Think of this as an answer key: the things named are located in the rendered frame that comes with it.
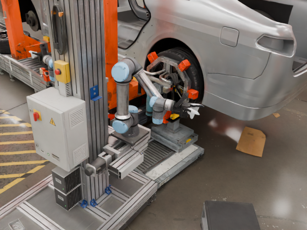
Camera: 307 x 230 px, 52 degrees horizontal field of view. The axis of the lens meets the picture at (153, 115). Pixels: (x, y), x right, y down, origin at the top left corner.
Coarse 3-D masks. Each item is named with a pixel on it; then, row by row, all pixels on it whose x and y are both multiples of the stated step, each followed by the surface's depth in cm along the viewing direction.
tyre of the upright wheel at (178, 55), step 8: (176, 48) 321; (184, 48) 322; (168, 56) 316; (176, 56) 308; (184, 56) 307; (192, 56) 312; (192, 64) 305; (192, 72) 302; (200, 72) 308; (192, 80) 306; (200, 80) 308; (192, 88) 309; (200, 88) 310; (200, 96) 319
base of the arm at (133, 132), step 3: (132, 126) 240; (135, 126) 242; (129, 129) 241; (132, 129) 241; (135, 129) 242; (138, 129) 246; (126, 132) 242; (129, 132) 241; (132, 132) 242; (135, 132) 243; (138, 132) 246; (123, 135) 244; (126, 135) 242; (129, 135) 242; (132, 135) 242; (135, 135) 243
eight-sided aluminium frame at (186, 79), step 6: (156, 60) 317; (162, 60) 312; (168, 60) 306; (174, 60) 307; (150, 66) 326; (174, 66) 304; (150, 72) 335; (180, 72) 301; (186, 78) 305; (186, 84) 301; (186, 90) 304; (186, 102) 312
